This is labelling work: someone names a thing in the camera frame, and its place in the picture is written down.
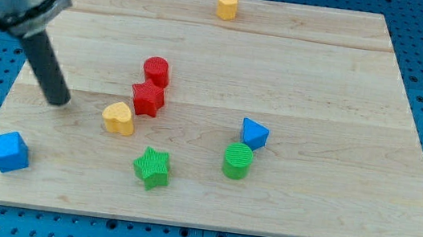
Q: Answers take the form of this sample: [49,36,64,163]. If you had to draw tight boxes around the green star block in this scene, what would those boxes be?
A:
[132,146,171,190]

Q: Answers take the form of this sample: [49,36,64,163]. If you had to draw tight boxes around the blue triangle block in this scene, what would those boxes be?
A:
[240,117,270,150]

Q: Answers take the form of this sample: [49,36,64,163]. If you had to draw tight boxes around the red star block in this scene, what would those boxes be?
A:
[132,79,165,117]

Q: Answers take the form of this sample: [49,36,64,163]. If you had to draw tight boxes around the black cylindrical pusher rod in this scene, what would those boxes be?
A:
[19,30,71,106]

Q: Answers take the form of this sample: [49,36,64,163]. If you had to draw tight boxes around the green cylinder block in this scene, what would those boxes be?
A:
[222,142,254,180]

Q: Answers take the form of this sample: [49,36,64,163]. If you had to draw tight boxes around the yellow hexagon block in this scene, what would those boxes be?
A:
[215,0,239,21]

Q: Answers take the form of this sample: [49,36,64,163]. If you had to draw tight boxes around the yellow heart block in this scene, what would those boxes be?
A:
[102,102,135,137]

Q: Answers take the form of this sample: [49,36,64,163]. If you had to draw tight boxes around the wooden board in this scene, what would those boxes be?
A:
[0,0,423,237]

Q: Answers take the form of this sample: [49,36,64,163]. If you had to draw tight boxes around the red cylinder block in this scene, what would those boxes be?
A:
[143,56,169,88]

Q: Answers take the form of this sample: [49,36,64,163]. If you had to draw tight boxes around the blue cube block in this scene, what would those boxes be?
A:
[0,132,29,173]

